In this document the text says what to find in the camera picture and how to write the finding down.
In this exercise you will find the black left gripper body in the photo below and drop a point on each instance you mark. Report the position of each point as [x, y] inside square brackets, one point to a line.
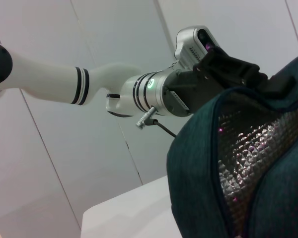
[188, 91]

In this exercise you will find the dark teal insulated lunch bag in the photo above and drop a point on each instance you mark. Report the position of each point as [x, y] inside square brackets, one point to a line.
[196, 161]

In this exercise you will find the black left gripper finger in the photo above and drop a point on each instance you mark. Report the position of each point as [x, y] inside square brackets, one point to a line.
[278, 85]

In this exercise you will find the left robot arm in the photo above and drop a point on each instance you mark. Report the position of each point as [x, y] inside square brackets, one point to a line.
[52, 81]

